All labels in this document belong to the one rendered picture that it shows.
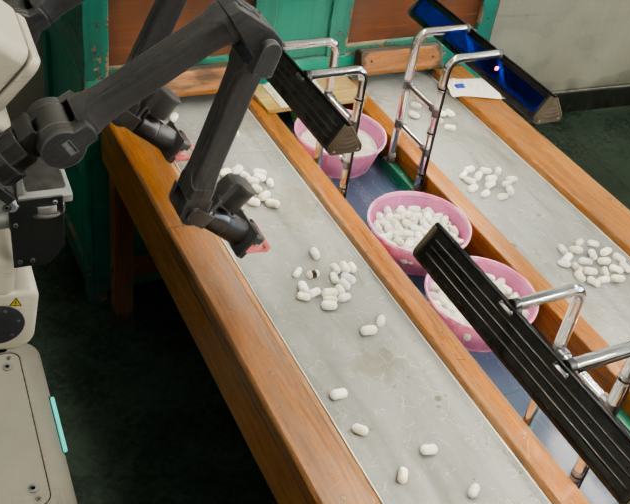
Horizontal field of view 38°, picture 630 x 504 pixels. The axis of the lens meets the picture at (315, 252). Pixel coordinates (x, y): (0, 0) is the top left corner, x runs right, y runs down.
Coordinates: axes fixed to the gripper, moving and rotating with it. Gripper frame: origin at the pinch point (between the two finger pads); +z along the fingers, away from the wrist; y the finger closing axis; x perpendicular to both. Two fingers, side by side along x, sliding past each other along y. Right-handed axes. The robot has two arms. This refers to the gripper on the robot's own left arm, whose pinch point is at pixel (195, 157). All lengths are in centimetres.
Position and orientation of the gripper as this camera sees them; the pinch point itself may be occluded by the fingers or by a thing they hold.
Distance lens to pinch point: 223.3
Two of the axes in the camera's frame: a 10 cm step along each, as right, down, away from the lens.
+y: -4.4, -6.0, 6.7
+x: -6.7, 7.1, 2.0
